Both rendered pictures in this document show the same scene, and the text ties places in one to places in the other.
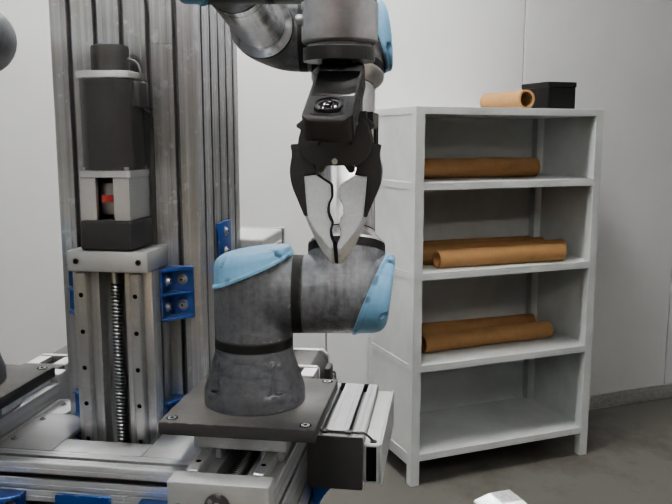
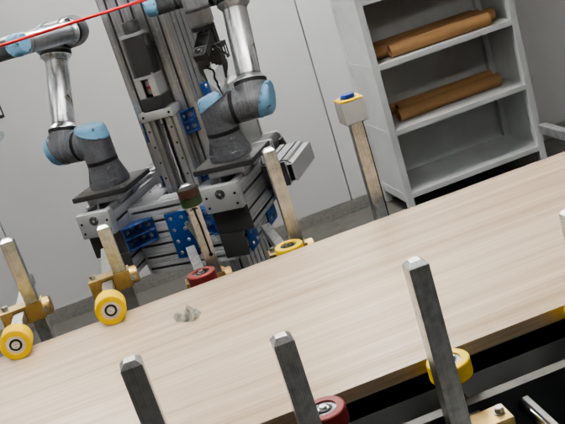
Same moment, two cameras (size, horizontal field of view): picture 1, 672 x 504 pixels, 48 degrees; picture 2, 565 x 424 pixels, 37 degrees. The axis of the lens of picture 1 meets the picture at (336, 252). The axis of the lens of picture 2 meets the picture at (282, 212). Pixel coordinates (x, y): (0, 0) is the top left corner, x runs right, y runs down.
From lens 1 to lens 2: 1.87 m
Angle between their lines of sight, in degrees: 15
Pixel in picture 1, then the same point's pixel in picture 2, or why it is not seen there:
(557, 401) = (523, 131)
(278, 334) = (229, 125)
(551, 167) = not seen: outside the picture
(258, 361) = (224, 139)
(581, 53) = not seen: outside the picture
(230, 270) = (203, 104)
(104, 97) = (134, 45)
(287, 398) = (241, 151)
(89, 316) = (155, 140)
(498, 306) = (462, 71)
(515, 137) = not seen: outside the picture
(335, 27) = (197, 22)
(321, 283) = (240, 100)
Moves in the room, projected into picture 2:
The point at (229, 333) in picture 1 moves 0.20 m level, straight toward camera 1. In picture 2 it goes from (210, 130) to (207, 143)
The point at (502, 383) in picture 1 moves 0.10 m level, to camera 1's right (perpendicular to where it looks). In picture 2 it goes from (482, 129) to (497, 125)
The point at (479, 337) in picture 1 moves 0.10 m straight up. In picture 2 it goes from (440, 99) to (437, 82)
